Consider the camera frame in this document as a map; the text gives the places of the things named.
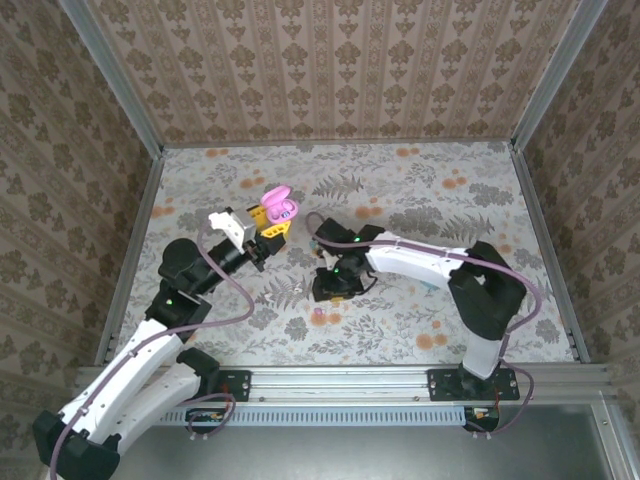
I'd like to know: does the grey slotted cable duct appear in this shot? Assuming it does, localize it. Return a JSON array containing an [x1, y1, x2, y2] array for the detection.
[[159, 405, 469, 427]]

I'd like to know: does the aluminium frame post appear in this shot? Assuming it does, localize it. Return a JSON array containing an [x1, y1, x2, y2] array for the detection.
[[510, 0, 612, 151], [56, 0, 166, 157]]

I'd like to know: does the long aluminium base rail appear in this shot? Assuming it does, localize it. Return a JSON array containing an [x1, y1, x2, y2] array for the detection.
[[74, 364, 621, 406]]

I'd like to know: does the purple cable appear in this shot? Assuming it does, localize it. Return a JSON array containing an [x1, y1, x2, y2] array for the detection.
[[304, 210, 544, 441], [47, 222, 257, 480]]

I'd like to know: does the grey metal panel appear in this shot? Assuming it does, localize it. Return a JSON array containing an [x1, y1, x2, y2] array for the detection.
[[74, 403, 626, 480]]

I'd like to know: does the floral printed tablecloth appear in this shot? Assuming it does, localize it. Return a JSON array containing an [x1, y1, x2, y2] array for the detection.
[[102, 141, 576, 366]]

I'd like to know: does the pink earbud charging case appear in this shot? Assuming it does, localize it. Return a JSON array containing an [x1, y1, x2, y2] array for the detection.
[[259, 184, 300, 224]]

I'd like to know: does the black controller board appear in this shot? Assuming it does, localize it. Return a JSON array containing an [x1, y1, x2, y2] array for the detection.
[[185, 407, 226, 426], [464, 405, 501, 426]]

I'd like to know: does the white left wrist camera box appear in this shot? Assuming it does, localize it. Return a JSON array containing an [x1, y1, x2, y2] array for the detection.
[[207, 206, 261, 250]]

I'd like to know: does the thin aluminium rail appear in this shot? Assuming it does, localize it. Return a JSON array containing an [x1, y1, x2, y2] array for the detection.
[[162, 139, 515, 150]]

